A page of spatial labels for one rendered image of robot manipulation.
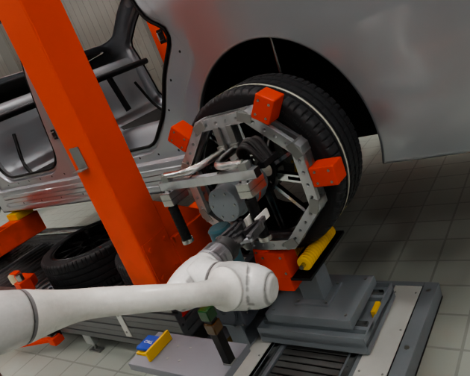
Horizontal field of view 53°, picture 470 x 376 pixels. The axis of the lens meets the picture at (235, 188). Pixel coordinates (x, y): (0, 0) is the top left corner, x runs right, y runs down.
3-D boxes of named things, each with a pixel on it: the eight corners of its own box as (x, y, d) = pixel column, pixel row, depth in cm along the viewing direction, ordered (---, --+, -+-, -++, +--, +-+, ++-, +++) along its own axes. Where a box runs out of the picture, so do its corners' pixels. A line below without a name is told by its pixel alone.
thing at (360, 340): (396, 298, 206) (390, 280, 203) (369, 357, 180) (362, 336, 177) (298, 293, 237) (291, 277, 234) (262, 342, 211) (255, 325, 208)
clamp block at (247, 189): (268, 184, 148) (262, 169, 146) (253, 198, 141) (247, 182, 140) (254, 186, 151) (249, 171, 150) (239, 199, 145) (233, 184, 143)
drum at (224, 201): (276, 193, 173) (262, 159, 169) (246, 223, 158) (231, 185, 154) (245, 197, 182) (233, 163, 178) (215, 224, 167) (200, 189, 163)
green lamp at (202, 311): (218, 314, 143) (213, 304, 142) (210, 323, 140) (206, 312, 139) (208, 313, 146) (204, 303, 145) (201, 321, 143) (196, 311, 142)
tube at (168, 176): (230, 154, 168) (220, 126, 165) (199, 177, 154) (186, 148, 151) (195, 160, 179) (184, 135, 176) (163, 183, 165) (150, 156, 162)
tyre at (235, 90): (280, 242, 218) (399, 181, 173) (255, 271, 201) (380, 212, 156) (192, 127, 215) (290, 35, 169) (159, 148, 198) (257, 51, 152)
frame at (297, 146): (342, 239, 167) (293, 92, 150) (335, 249, 162) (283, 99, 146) (224, 242, 201) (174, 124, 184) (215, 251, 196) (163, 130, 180)
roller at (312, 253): (340, 232, 193) (336, 220, 191) (310, 274, 172) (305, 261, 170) (327, 233, 196) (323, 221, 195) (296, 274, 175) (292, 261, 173)
